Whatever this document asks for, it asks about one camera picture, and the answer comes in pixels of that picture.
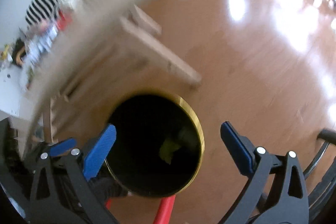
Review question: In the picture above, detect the red tube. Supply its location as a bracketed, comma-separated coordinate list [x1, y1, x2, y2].
[105, 195, 176, 224]

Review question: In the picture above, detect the wooden chair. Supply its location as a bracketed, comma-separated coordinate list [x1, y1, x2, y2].
[42, 6, 201, 141]

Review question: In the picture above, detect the black gold-rimmed trash bin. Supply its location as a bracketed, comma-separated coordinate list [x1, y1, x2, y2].
[105, 92, 205, 198]

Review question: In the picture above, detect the black metal chair frame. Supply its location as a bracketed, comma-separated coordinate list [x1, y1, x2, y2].
[303, 127, 336, 214]

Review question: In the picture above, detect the white cabinet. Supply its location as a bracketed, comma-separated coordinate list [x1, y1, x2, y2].
[0, 66, 23, 118]

